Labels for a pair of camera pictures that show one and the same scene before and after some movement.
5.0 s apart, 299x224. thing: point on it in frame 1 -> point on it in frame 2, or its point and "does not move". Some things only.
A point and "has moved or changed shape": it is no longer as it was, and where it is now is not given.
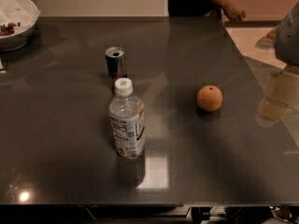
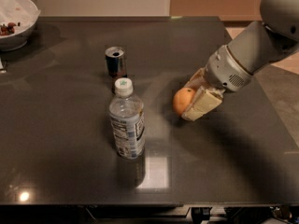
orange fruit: [209, 98] has moved or changed shape
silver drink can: [116, 62] does not move
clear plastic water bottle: [126, 113] does not move
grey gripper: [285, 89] -> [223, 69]
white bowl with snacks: [18, 17] does not move
